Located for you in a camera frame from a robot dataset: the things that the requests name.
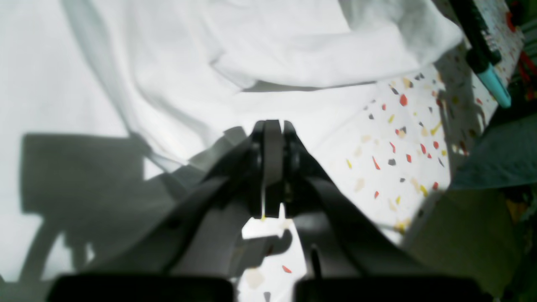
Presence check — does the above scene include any white T-shirt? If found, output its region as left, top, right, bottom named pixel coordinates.
left=1, top=0, right=462, bottom=281

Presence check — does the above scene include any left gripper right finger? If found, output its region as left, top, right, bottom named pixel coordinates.
left=263, top=120, right=482, bottom=302

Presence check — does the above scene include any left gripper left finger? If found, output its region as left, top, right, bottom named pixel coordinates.
left=47, top=121, right=266, bottom=302

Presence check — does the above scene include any black TV remote control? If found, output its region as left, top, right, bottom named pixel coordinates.
left=449, top=0, right=502, bottom=65

